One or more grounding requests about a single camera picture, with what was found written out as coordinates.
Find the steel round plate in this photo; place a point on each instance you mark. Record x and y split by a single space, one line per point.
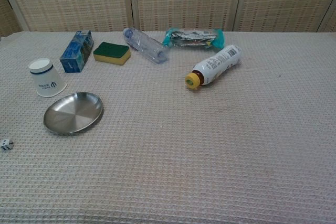
73 113

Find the white paper cup blue band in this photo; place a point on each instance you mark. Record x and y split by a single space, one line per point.
47 81

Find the small white die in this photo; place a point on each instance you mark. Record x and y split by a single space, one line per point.
7 145

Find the beige waffle weave tablecloth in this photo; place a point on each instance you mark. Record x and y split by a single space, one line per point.
183 142

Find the clear empty plastic bottle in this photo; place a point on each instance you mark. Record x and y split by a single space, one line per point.
145 45

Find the white bottle yellow cap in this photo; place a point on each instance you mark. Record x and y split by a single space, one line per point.
218 64

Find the teal silver snack packet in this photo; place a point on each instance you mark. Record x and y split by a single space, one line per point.
193 39

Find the yellow green scrubbing sponge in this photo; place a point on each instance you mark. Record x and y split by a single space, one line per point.
111 52

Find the woven bamboo screen panel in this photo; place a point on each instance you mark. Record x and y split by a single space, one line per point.
329 20
8 16
186 1
286 1
68 1

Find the blue rectangular carton box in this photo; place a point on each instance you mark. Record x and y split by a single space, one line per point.
76 52

